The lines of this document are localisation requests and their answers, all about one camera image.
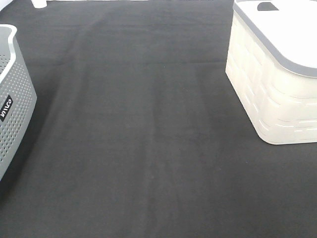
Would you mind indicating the black table cloth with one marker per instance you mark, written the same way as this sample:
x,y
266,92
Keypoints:
x,y
138,133

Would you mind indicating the white object at table edge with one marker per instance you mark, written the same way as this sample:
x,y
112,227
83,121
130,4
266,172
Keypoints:
x,y
39,3

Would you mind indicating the white basket with grey rim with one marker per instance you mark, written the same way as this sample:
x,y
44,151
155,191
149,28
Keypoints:
x,y
272,66

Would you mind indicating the grey perforated plastic basket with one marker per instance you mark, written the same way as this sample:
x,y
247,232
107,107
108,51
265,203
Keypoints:
x,y
17,96

